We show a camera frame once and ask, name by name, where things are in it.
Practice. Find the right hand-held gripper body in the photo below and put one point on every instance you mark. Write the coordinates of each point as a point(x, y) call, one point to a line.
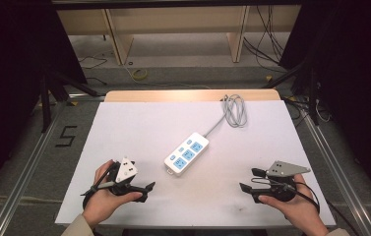
point(284, 168)

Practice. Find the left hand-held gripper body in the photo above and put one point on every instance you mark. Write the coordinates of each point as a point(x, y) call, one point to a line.
point(126, 170)

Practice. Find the white power strip blue sockets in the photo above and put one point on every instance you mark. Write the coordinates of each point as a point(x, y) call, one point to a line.
point(186, 154)

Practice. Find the person's left hand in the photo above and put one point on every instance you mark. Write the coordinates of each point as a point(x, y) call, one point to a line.
point(102, 203)

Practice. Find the person's right hand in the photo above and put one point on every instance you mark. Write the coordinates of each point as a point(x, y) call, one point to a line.
point(299, 209)

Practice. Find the white table mat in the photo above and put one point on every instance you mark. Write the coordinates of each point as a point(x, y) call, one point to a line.
point(134, 131)

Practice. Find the black metal stand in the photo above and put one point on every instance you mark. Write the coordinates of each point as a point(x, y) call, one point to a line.
point(47, 98)
point(311, 95)

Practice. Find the wooden table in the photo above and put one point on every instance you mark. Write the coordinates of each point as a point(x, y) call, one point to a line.
point(173, 95)

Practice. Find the dark curtain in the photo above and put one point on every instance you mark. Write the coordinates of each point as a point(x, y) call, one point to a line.
point(9, 82)
point(353, 65)

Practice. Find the light wooden desk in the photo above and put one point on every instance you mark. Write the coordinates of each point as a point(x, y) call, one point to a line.
point(179, 19)

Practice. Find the aluminium floor rail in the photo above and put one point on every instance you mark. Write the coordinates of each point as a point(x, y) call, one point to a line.
point(25, 170)
point(337, 170)

